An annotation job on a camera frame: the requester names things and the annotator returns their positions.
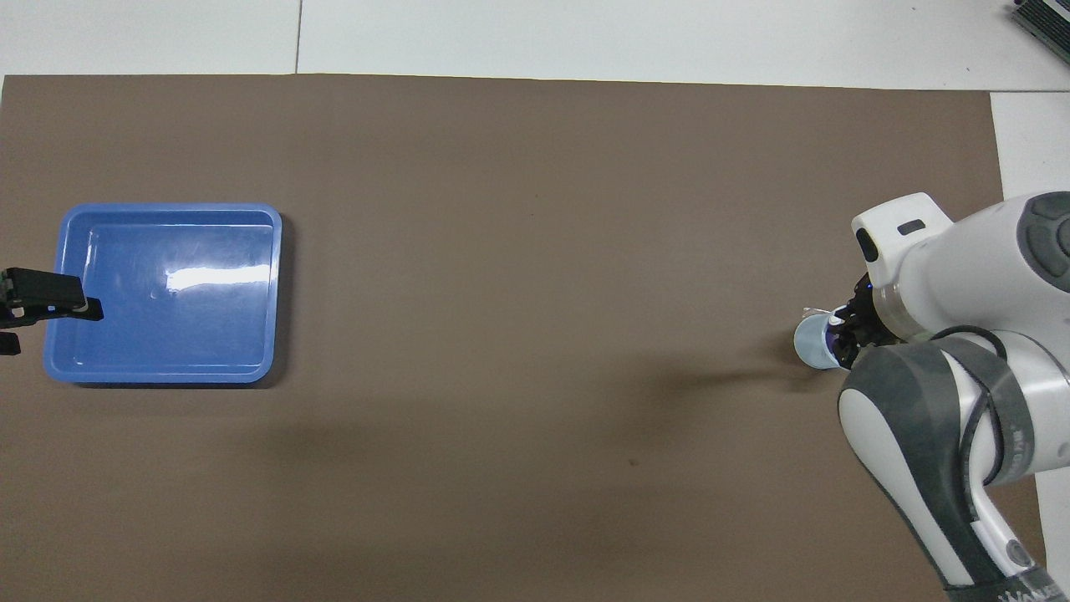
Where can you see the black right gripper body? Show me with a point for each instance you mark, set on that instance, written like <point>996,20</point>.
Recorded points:
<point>865,322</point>

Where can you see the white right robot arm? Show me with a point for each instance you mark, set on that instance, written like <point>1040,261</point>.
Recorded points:
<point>961,267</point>

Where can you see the light blue mesh cup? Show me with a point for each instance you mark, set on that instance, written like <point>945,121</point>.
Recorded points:
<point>809,343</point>

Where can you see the blue plastic tray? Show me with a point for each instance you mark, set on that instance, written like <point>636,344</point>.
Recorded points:
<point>184,334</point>

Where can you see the brown table mat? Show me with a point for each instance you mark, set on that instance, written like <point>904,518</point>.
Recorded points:
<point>535,251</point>

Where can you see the grey striped device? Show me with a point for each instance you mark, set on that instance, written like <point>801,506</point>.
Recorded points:
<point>1045,25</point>

